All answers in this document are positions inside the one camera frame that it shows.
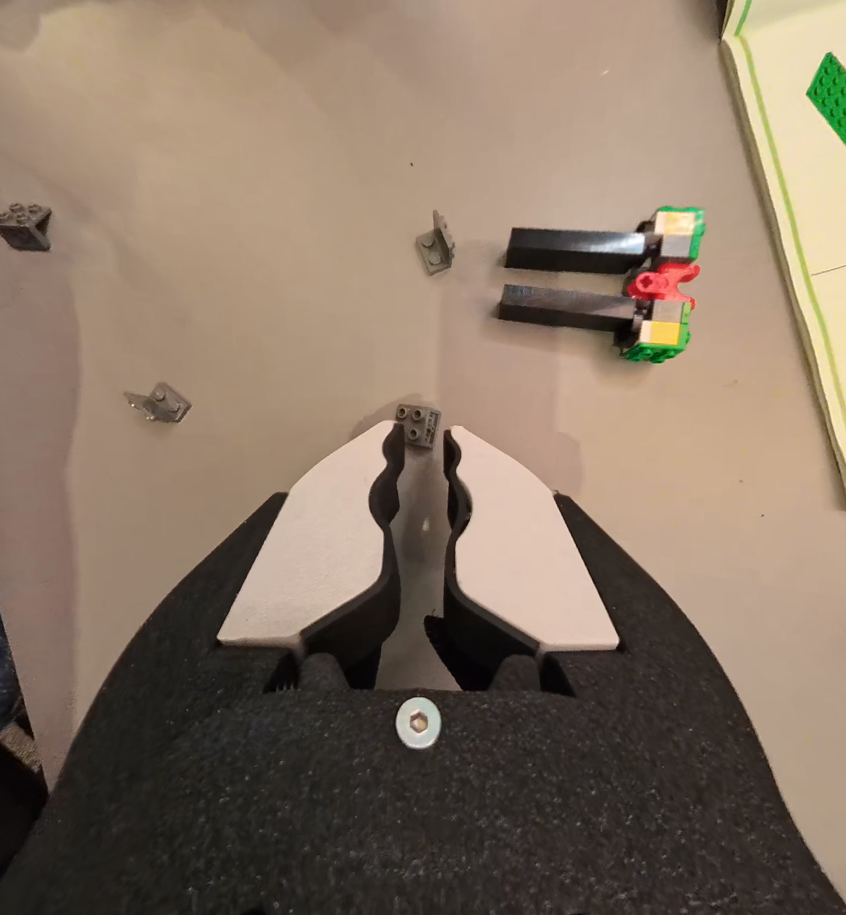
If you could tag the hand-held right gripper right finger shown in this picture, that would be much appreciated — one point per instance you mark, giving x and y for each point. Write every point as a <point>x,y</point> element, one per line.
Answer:
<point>523,557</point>

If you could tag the black and green brick assembly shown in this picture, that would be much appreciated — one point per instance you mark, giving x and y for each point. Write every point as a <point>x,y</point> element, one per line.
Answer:
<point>573,247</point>

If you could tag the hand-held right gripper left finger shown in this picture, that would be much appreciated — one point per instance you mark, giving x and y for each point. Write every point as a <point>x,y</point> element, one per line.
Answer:
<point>308,557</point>

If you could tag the building instruction booklet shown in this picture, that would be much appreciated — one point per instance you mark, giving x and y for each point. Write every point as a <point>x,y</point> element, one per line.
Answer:
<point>809,214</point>

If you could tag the dark grey stud brick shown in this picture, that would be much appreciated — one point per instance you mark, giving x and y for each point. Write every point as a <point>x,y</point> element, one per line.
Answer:
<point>22,225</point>

